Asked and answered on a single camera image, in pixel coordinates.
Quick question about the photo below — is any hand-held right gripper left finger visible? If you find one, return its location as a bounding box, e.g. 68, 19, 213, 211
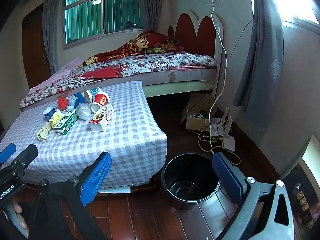
29, 151, 112, 240

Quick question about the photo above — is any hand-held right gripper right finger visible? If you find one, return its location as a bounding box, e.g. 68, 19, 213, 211
212, 152, 296, 240

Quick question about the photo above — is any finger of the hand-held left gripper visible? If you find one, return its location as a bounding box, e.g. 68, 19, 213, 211
9, 144, 38, 173
0, 142, 17, 164

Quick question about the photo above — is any white paper towel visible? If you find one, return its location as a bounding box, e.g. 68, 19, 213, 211
37, 112, 63, 143

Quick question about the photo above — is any black bucket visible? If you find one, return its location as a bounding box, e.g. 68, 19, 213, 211
161, 151, 222, 210

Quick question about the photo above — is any small blue cup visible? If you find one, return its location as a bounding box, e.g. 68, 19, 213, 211
43, 106, 57, 120

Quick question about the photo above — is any green and white carton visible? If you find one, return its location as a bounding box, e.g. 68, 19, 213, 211
54, 109, 78, 136

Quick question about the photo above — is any red and white carton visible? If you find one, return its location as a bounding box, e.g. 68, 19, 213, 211
89, 105, 115, 132

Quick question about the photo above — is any orange plastic bag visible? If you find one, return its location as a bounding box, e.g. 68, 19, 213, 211
57, 96, 69, 111

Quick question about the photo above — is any clear plastic bag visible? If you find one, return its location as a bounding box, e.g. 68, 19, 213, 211
76, 103, 92, 120

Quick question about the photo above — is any white blue tissue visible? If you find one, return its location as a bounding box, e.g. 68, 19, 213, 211
66, 99, 78, 112

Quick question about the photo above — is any red paper cup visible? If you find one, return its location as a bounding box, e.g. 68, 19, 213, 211
90, 92, 110, 114

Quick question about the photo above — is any blue cloth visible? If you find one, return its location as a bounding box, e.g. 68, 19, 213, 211
74, 93, 87, 105

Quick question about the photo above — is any blue and white paper cup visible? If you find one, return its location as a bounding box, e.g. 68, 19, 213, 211
83, 87, 102, 105

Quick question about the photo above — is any person's left hand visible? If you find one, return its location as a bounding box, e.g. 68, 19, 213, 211
11, 201, 29, 232

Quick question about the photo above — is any white router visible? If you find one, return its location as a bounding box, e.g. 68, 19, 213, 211
222, 107, 237, 153

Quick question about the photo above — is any checked tablecloth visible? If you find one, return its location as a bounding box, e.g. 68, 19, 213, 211
0, 80, 167, 189

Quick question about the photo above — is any cardboard box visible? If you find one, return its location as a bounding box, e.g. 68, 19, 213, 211
180, 92, 218, 132

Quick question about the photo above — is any dark safe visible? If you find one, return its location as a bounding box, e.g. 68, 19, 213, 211
284, 164, 320, 228

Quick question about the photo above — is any pink bed sheet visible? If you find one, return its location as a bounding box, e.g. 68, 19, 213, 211
29, 57, 85, 93

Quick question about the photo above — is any brown wooden door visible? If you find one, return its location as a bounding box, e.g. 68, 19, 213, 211
22, 2, 52, 89

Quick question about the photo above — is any floral mattress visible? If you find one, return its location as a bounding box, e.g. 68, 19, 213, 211
142, 66, 217, 87

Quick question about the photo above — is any floral quilt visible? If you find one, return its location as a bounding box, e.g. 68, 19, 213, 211
20, 51, 218, 108

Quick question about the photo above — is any red patterned blanket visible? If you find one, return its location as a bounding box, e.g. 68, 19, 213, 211
77, 31, 185, 68

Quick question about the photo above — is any colourful patterned pillow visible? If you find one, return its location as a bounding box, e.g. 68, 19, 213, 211
144, 42, 184, 54

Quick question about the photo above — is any window with green curtain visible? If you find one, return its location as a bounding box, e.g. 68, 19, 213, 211
62, 0, 150, 50

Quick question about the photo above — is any bed with red headboard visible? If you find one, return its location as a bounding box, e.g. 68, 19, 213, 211
19, 11, 223, 110

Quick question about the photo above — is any tangle of cables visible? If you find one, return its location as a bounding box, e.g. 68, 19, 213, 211
199, 116, 241, 166

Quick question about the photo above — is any white hanging cable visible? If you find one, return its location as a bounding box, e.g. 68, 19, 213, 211
199, 0, 228, 155

